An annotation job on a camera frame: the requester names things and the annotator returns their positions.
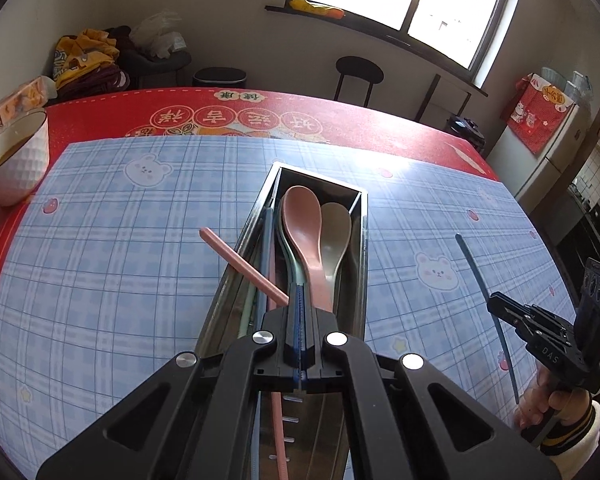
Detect yellow orange cloth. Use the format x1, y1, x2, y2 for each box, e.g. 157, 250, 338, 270
288, 0, 346, 21

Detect dark maroon clothes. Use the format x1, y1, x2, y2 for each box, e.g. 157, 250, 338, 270
55, 67, 131, 103

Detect patterned cardboard box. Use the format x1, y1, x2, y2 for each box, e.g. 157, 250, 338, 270
0, 76, 57, 148

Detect pink spoon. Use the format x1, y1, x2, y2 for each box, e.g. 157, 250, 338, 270
282, 185, 337, 313

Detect person's right hand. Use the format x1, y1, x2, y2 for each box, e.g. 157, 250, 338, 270
514, 366, 592, 433

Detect blue chopstick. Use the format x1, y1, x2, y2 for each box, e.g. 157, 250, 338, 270
261, 205, 275, 286
455, 232, 522, 405

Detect red printed table mat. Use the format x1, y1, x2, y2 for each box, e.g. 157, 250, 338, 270
0, 86, 501, 311

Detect blue plaid table mat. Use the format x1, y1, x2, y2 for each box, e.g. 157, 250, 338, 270
0, 135, 581, 480

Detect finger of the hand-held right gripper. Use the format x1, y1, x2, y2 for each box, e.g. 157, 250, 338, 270
487, 291, 566, 333
500, 316, 531, 346

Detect black trash bin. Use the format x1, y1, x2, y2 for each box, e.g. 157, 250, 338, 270
192, 66, 248, 88

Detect green spoon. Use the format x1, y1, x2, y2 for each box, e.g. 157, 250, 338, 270
279, 197, 306, 288

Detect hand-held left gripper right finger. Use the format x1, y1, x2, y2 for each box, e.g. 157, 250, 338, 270
300, 284, 563, 480

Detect kitchen counter cabinet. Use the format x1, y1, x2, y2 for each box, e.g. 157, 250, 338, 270
550, 175, 600, 286

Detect metal utensil tray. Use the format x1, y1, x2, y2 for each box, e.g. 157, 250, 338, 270
200, 160, 370, 480

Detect white textured bowl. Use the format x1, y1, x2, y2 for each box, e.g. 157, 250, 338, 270
0, 109, 51, 207

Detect beige spoon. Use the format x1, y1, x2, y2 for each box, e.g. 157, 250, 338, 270
320, 201, 353, 293

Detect black round stool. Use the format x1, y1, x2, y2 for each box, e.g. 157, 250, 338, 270
334, 55, 385, 108

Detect dark wooden rack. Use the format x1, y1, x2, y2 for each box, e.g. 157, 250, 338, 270
415, 74, 473, 123

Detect yellow clothes pile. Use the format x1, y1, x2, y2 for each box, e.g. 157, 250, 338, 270
54, 29, 121, 88

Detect red printed cloth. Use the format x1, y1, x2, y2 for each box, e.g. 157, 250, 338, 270
505, 74, 578, 156

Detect black pressure cooker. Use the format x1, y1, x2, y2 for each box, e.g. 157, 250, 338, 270
445, 115, 488, 153

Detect white plastic bag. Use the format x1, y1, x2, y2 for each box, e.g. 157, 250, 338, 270
130, 9, 188, 58

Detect white refrigerator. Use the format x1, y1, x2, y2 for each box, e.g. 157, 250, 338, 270
487, 102, 593, 221

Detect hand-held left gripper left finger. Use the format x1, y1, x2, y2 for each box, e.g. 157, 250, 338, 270
36, 284, 301, 480

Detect person's right forearm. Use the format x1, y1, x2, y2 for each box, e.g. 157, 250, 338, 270
539, 400, 600, 480

